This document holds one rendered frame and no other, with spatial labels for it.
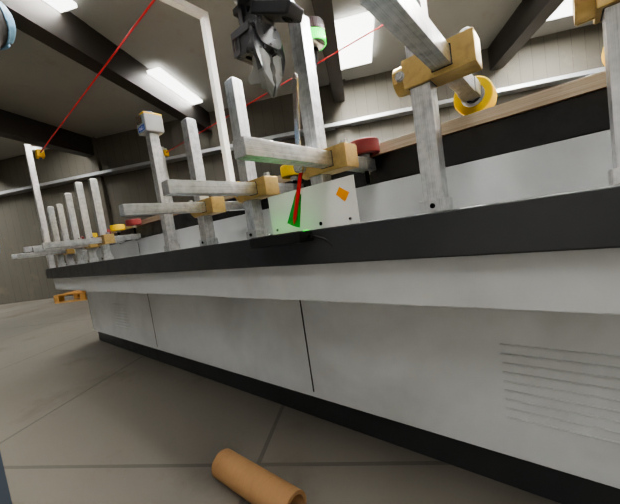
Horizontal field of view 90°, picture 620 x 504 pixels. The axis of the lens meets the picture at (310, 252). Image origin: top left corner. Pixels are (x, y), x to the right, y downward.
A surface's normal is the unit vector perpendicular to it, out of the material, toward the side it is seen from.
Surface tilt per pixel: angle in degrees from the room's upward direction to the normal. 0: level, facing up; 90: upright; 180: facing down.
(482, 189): 90
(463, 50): 90
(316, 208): 90
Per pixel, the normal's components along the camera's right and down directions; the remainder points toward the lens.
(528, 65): -0.16, 0.09
